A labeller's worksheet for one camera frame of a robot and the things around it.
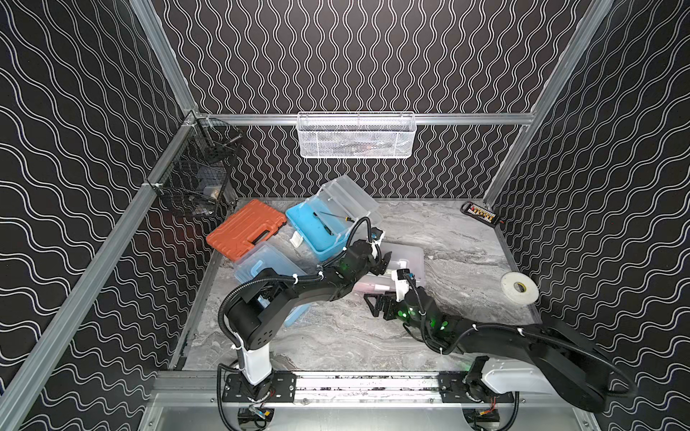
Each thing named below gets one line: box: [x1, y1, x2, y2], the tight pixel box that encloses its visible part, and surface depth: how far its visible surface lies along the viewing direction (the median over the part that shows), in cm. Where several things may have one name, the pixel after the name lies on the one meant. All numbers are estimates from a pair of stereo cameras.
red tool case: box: [206, 199, 288, 262], surface depth 108 cm
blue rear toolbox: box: [285, 174, 384, 262], surface depth 109 cm
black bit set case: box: [460, 201, 500, 227], surface depth 116 cm
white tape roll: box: [499, 271, 540, 306], surface depth 95 cm
